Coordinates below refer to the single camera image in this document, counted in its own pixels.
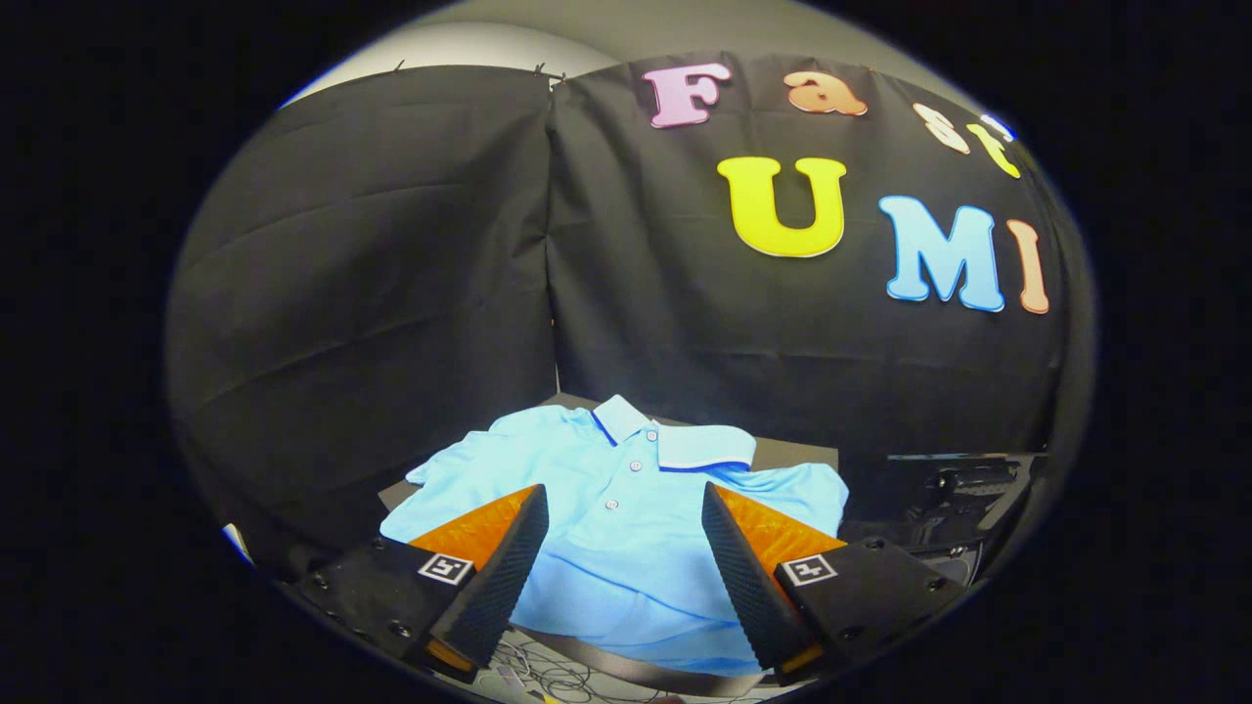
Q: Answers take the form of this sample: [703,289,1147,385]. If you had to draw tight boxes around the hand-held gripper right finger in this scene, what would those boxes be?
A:
[701,482,975,691]

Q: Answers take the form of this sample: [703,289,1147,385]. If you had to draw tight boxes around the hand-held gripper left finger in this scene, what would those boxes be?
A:
[289,484,550,685]

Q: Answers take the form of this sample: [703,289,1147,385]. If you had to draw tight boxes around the light blue polo shirt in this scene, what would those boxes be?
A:
[380,394,850,678]

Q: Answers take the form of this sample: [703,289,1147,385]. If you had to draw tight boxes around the grey cabinet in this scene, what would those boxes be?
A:
[377,391,844,698]

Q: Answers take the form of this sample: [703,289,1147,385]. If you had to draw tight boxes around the black backdrop cloth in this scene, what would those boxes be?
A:
[164,54,1096,588]

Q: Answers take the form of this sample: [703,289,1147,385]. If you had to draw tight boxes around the black floor cables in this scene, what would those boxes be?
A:
[489,636,686,704]

